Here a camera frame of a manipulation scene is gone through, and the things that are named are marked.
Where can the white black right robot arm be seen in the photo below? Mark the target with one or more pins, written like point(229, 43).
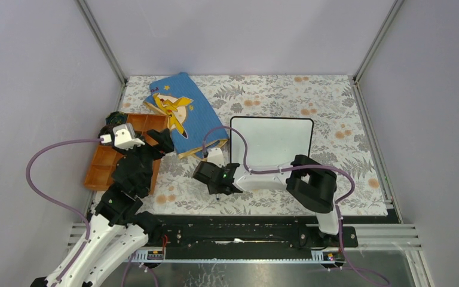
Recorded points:
point(301, 186)

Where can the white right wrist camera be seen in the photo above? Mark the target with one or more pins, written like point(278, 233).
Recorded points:
point(216, 156)

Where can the blue Pikachu cloth bag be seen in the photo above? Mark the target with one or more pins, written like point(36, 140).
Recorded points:
point(191, 119)

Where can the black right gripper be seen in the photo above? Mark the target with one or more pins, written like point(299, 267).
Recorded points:
point(212, 190)

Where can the aluminium frame post right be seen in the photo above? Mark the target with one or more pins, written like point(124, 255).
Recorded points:
point(388, 21)

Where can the white whiteboard black frame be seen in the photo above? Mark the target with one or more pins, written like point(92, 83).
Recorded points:
point(270, 140)

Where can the orange wooden compartment tray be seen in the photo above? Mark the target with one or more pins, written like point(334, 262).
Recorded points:
point(105, 159)

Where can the dark patterned cloth roll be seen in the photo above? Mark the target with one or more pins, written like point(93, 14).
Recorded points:
point(116, 118)
point(106, 130)

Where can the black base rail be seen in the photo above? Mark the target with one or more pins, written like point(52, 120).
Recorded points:
point(188, 231)

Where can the aluminium frame post left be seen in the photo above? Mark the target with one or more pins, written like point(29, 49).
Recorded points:
point(93, 25)

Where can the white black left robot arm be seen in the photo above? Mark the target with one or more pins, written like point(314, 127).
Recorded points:
point(116, 229)

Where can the aluminium frame post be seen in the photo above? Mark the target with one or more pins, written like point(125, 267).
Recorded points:
point(388, 21)
point(93, 25)

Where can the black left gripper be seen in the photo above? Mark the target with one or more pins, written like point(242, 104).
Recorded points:
point(164, 138)

